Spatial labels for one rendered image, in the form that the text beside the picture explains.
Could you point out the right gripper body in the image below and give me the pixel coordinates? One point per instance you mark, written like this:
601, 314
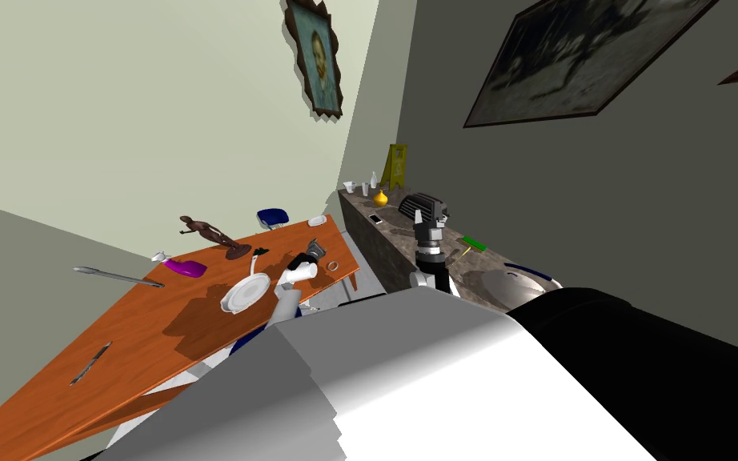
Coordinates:
430, 232

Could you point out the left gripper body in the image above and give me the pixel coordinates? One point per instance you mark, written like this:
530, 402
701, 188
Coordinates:
316, 249

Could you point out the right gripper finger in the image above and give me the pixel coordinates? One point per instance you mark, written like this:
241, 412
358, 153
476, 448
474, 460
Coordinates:
441, 214
418, 218

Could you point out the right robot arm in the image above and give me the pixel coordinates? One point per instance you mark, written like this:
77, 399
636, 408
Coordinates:
638, 365

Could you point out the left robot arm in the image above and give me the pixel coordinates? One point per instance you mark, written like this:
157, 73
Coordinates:
287, 304

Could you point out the black ribbed appliance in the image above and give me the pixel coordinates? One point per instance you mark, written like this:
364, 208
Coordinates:
415, 203

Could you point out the small white bowl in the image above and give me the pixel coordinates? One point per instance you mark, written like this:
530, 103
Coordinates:
317, 221

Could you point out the white phone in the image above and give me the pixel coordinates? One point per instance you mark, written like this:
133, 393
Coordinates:
376, 219

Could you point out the yellow round vase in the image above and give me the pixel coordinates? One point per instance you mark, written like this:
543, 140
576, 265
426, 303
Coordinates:
380, 199

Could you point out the dark marble sideboard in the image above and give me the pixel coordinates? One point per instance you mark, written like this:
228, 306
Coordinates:
391, 253

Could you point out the green flat object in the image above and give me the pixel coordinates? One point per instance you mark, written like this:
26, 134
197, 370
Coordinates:
474, 243

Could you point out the blue chair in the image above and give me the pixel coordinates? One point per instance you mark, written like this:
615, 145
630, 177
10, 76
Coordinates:
247, 338
273, 217

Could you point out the yellow folding sign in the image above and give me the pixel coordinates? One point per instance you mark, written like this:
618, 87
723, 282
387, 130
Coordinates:
397, 165

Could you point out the white bottle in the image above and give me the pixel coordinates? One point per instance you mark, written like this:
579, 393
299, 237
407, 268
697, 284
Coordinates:
373, 180

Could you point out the white cup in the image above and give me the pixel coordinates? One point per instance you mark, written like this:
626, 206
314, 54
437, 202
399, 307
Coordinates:
365, 189
348, 187

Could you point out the black and white spatula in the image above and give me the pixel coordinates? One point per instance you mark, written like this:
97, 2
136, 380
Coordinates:
255, 258

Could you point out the white round plate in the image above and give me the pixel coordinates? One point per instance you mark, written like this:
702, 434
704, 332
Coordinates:
245, 293

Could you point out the silver dome lid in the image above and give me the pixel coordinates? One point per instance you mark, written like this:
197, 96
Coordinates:
510, 289

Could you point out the brown human figurine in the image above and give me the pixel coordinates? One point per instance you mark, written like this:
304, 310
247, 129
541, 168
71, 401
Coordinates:
215, 235

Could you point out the purple curved object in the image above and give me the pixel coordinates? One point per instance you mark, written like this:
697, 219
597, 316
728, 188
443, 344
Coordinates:
186, 268

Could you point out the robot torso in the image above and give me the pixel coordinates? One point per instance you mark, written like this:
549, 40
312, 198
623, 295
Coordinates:
420, 384

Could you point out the small white object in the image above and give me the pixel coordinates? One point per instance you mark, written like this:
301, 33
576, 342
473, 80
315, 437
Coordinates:
160, 257

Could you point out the long silver utensil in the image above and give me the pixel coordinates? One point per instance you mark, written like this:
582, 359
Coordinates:
119, 277

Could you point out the orange wooden table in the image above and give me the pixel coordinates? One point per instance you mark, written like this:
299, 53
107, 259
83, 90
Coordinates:
125, 326

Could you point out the large dark framed picture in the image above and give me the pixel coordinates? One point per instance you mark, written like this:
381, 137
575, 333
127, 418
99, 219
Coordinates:
574, 54

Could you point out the short grey utensil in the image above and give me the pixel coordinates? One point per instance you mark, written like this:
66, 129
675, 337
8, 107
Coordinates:
89, 364

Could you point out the portrait in brown frame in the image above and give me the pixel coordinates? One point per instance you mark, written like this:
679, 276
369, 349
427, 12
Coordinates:
315, 54

